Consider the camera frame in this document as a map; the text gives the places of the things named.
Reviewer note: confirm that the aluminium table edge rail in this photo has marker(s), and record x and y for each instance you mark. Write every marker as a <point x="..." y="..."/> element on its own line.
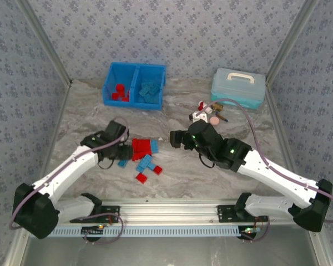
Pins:
<point x="60" y="110"/>
<point x="277" y="119"/>

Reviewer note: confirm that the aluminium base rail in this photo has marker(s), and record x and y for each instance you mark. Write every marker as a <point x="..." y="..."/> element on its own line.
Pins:
<point x="169" y="212"/>

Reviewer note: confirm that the brass pipe fitting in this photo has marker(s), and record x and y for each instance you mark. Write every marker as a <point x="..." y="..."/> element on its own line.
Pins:
<point x="217" y="106"/>

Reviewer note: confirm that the red lego brick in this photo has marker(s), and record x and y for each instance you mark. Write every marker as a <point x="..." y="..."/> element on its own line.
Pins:
<point x="119" y="88"/>
<point x="125" y="97"/>
<point x="115" y="96"/>
<point x="141" y="177"/>
<point x="159" y="170"/>

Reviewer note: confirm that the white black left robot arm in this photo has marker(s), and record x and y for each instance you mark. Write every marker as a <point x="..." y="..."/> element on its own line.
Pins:
<point x="66" y="169"/>

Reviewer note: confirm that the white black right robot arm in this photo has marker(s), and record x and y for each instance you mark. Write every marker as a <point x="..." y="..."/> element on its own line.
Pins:
<point x="280" y="174"/>

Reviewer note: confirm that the aluminium frame post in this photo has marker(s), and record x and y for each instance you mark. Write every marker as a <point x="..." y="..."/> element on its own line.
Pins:
<point x="291" y="38"/>
<point x="44" y="41"/>

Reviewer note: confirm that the pink round case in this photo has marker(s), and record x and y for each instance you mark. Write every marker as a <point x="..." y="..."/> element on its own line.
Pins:
<point x="214" y="120"/>

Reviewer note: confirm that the small circuit board with LED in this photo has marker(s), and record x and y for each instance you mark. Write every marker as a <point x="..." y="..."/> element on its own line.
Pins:
<point x="249" y="231"/>
<point x="95" y="228"/>

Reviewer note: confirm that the large red lego plate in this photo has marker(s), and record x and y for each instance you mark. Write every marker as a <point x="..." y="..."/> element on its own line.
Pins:
<point x="141" y="145"/>

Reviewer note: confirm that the blue two-compartment plastic bin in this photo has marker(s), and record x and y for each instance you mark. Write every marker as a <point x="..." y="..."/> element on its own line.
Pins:
<point x="133" y="106"/>

